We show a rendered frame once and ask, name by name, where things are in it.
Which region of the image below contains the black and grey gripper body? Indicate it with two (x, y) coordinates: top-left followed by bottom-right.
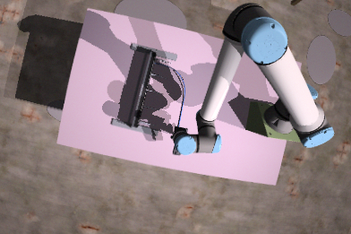
(173, 126), (188, 137)

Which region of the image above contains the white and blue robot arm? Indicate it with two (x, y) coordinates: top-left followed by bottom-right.
(172, 3), (334, 156)

